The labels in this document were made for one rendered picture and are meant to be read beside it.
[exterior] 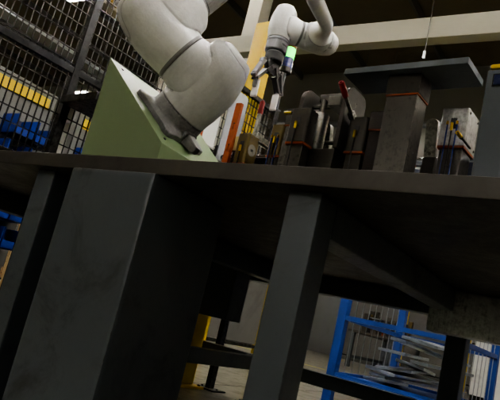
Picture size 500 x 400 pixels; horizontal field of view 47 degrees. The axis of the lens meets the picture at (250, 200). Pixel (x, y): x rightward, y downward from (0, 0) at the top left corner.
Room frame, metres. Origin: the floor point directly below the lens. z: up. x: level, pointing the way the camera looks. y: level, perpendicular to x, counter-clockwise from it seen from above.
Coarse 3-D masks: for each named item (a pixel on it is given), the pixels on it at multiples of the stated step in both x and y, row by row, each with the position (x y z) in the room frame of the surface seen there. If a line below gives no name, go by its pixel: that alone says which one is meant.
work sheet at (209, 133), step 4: (216, 120) 2.74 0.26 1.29; (220, 120) 2.76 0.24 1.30; (212, 124) 2.72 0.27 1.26; (216, 124) 2.74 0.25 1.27; (208, 128) 2.71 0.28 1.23; (212, 128) 2.73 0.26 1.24; (216, 128) 2.75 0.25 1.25; (204, 132) 2.69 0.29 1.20; (208, 132) 2.71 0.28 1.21; (212, 132) 2.73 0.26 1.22; (216, 132) 2.75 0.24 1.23; (204, 136) 2.70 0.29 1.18; (208, 136) 2.72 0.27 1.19; (212, 136) 2.74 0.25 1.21; (216, 136) 2.76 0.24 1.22; (208, 140) 2.72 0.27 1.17; (212, 140) 2.74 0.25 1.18; (208, 144) 2.73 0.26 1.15; (212, 144) 2.75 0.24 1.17; (212, 148) 2.76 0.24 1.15
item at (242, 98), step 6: (240, 96) 2.43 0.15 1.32; (246, 96) 2.46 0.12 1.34; (234, 102) 2.41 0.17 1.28; (240, 102) 2.44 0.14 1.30; (246, 102) 2.47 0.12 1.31; (234, 108) 2.42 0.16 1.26; (228, 114) 2.39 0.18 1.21; (228, 120) 2.40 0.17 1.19; (240, 120) 2.46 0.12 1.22; (228, 126) 2.41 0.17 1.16; (240, 126) 2.47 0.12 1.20; (222, 132) 2.38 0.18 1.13; (228, 132) 2.41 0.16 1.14; (240, 132) 2.47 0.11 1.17; (222, 138) 2.40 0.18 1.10; (222, 144) 2.40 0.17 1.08; (222, 150) 2.41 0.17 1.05; (216, 156) 2.39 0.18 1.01
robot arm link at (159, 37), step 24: (120, 0) 1.39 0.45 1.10; (144, 0) 1.36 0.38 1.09; (168, 0) 1.37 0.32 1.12; (192, 0) 1.39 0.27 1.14; (216, 0) 1.45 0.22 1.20; (120, 24) 1.43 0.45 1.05; (144, 24) 1.37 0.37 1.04; (168, 24) 1.37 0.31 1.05; (192, 24) 1.40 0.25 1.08; (144, 48) 1.41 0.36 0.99; (168, 48) 1.39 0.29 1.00
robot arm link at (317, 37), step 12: (312, 0) 1.82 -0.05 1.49; (324, 0) 1.87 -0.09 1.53; (312, 12) 1.92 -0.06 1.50; (324, 12) 1.91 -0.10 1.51; (312, 24) 2.10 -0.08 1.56; (324, 24) 1.98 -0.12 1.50; (312, 36) 2.10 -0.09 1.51; (324, 36) 2.07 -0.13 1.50; (336, 36) 2.15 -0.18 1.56; (312, 48) 2.15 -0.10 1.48; (324, 48) 2.14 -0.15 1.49; (336, 48) 2.17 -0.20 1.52
